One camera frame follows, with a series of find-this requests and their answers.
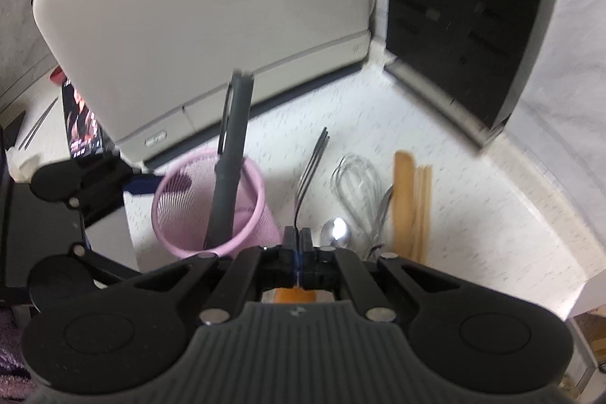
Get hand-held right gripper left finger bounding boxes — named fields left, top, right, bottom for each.
left=106, top=226, right=300, bottom=324

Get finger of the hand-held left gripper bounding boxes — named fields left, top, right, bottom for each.
left=69, top=158, right=166, bottom=225
left=71, top=243, right=145, bottom=289

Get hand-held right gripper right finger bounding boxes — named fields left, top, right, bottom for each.
left=299, top=228, right=474, bottom=321

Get orange handled metal fork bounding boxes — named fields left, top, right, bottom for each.
left=273, top=127, right=330, bottom=305

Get pink mesh cup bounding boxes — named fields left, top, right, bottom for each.
left=151, top=150, right=282, bottom=259

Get metal wire whisk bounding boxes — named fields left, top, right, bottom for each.
left=331, top=153, right=395, bottom=258

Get wooden spatula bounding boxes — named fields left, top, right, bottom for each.
left=394, top=151, right=420, bottom=264

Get metal spoon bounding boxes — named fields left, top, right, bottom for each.
left=320, top=218, right=352, bottom=250

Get thin metal sticks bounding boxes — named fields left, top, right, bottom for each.
left=16, top=98, right=60, bottom=150

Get dark red printed packet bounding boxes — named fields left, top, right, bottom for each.
left=59, top=77, right=115, bottom=159

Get grey peeler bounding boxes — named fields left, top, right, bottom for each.
left=203, top=70, right=256, bottom=251

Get wooden chopstick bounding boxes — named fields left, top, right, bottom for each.
left=411, top=165, right=427, bottom=265

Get purple cloth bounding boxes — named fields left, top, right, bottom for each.
left=0, top=304, right=35, bottom=404

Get white countertop appliance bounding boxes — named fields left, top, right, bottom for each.
left=32, top=0, right=372, bottom=163

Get white shelf unit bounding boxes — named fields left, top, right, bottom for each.
left=565, top=264, right=606, bottom=324

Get black slotted rack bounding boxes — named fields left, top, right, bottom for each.
left=384, top=0, right=571, bottom=149

